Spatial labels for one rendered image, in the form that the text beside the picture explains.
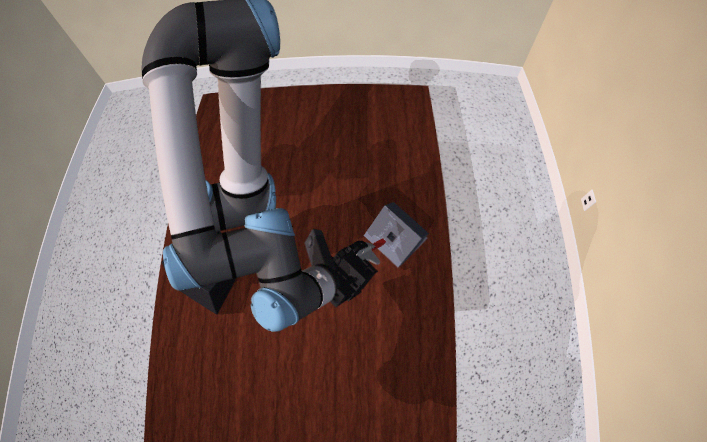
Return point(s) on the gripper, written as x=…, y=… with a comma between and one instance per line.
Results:
x=350, y=263

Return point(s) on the grey flat panel with square hole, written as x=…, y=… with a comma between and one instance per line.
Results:
x=400, y=232

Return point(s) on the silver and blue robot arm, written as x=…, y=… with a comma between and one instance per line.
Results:
x=236, y=39

